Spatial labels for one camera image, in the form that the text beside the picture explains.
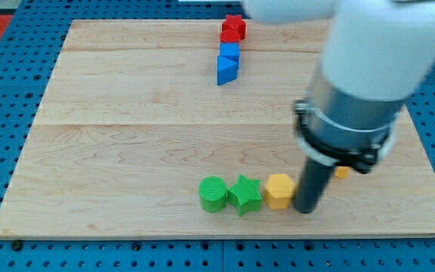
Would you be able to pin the blue triangle block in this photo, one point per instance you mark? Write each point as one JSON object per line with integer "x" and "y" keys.
{"x": 227, "y": 70}

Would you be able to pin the yellow heart block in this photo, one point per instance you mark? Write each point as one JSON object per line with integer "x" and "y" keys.
{"x": 342, "y": 172}

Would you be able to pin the wooden board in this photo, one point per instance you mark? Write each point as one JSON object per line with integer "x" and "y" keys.
{"x": 132, "y": 119}

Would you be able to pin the yellow hexagon block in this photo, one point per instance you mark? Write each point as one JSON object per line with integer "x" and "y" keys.
{"x": 279, "y": 190}

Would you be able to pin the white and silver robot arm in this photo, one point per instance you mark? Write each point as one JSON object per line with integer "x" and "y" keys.
{"x": 376, "y": 55}

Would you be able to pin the green cylinder block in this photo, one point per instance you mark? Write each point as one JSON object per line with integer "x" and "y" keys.
{"x": 212, "y": 194}

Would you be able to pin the red cylinder block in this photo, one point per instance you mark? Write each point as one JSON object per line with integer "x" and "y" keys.
{"x": 230, "y": 36}

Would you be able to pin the blue cube block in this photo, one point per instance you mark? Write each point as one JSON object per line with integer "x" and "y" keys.
{"x": 230, "y": 50}

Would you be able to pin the red star block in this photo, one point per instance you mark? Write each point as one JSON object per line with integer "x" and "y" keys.
{"x": 235, "y": 22}

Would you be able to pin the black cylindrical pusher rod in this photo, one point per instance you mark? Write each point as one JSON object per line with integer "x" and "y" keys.
{"x": 314, "y": 179}

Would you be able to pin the green star block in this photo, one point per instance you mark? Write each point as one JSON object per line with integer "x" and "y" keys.
{"x": 245, "y": 195}

